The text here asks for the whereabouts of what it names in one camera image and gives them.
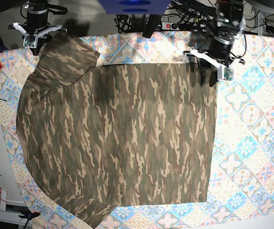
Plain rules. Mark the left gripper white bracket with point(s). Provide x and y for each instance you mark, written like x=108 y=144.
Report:
x=220 y=70

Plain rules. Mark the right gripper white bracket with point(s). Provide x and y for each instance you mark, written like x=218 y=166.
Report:
x=34 y=39

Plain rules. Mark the camouflage T-shirt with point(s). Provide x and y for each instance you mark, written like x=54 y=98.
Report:
x=99 y=137

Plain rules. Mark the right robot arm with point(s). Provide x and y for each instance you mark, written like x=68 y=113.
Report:
x=38 y=12

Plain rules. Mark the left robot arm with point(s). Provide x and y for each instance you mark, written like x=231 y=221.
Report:
x=223 y=30

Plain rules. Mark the blue box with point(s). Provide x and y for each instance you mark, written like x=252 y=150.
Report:
x=135 y=6

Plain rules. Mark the patterned tablecloth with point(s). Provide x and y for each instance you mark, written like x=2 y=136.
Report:
x=241 y=183

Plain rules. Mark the black red clamp lower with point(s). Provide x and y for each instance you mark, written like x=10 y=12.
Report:
x=29 y=215

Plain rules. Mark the white power strip red switch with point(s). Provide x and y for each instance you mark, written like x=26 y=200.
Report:
x=186 y=26

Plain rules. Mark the black bar under camera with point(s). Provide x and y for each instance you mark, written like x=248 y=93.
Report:
x=151 y=25

